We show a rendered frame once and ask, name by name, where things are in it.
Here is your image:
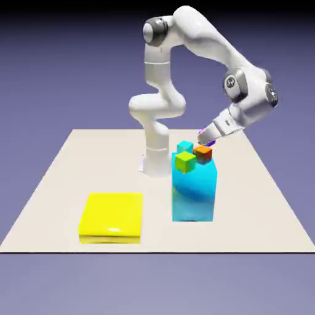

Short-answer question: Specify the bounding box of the small green cube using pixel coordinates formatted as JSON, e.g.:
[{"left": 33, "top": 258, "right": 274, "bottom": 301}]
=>
[{"left": 174, "top": 151, "right": 197, "bottom": 175}]

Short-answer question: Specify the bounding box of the large yellow box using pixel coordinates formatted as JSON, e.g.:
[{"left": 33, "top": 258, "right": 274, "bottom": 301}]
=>
[{"left": 78, "top": 193, "right": 144, "bottom": 245}]

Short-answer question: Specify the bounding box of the small orange cube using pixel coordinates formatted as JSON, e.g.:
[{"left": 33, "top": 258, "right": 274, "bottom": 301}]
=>
[{"left": 193, "top": 145, "right": 213, "bottom": 161}]

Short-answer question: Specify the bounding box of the small purple cube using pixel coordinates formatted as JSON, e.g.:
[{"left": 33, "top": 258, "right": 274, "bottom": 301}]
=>
[{"left": 198, "top": 128, "right": 217, "bottom": 148}]

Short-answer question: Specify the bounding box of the small cyan cube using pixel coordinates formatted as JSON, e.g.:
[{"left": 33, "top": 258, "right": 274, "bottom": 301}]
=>
[{"left": 177, "top": 140, "right": 194, "bottom": 154}]

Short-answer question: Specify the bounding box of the large cyan box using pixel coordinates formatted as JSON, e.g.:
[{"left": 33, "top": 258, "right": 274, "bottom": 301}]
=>
[{"left": 171, "top": 151, "right": 218, "bottom": 223}]

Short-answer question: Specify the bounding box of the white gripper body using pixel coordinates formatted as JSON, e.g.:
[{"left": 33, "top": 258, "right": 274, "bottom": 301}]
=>
[{"left": 197, "top": 123, "right": 222, "bottom": 146}]

